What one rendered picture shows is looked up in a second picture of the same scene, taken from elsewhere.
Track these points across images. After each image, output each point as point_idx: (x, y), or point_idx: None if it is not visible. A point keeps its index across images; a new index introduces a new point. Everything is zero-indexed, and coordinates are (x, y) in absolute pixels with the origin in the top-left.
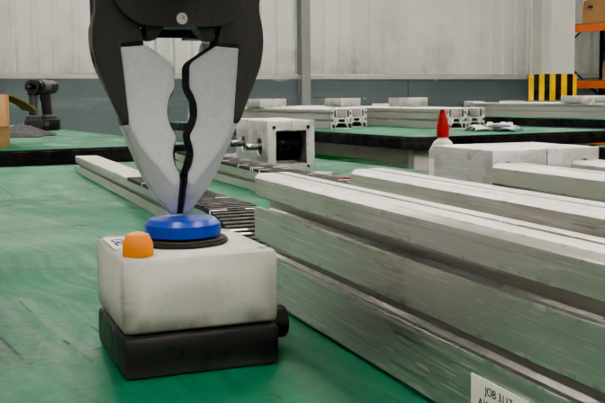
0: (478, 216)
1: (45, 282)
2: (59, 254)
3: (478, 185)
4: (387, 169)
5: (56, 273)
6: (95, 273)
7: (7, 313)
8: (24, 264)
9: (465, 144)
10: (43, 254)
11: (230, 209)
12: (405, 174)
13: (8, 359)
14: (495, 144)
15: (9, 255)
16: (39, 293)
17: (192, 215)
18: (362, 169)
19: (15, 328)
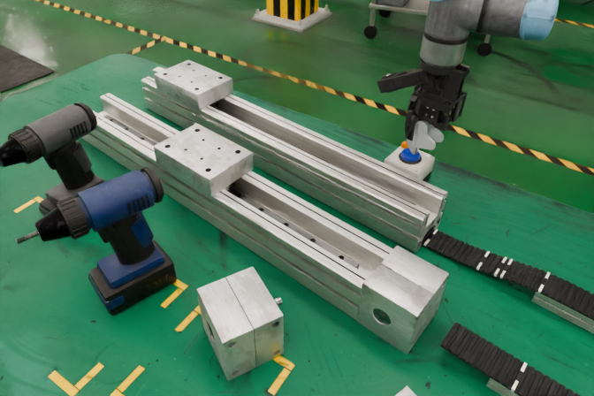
0: (331, 143)
1: (516, 213)
2: (580, 250)
3: (357, 182)
4: (416, 214)
5: (533, 224)
6: (519, 228)
7: (479, 186)
8: (564, 232)
9: (437, 282)
10: (585, 247)
11: (546, 280)
12: (399, 202)
13: (434, 165)
14: (423, 288)
15: (593, 241)
16: (499, 203)
17: (411, 155)
18: (425, 211)
19: (460, 178)
